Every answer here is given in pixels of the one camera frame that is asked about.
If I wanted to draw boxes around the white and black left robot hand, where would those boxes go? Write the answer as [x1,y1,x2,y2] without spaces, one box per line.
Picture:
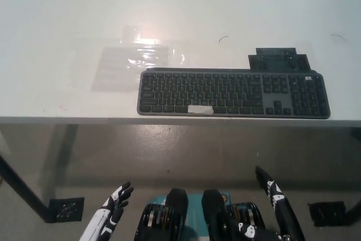
[80,181,134,241]

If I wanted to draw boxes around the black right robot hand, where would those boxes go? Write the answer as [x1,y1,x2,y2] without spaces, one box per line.
[235,165,307,241]

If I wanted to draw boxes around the black ribbed robot body block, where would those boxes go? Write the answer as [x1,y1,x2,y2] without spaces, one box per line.
[135,187,190,241]
[201,189,267,241]

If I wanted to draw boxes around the dark grey full-size keyboard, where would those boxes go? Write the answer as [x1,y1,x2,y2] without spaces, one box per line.
[137,67,331,120]

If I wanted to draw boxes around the black device behind keyboard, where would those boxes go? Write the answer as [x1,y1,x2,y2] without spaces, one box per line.
[248,47,311,72]

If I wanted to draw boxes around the black floor foot plate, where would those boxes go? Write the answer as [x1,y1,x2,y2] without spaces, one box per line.
[49,196,85,223]
[307,201,347,227]

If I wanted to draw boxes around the black table leg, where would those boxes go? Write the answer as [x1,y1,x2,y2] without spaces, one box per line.
[0,154,55,223]

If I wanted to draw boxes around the white tape strip on spacebar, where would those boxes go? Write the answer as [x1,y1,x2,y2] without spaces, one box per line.
[187,105,214,115]

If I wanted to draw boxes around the translucent grey plastic sheet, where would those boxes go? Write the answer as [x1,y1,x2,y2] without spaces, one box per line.
[90,46,170,94]

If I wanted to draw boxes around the shiny clear tape piece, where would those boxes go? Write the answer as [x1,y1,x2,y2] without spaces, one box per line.
[120,24,186,69]

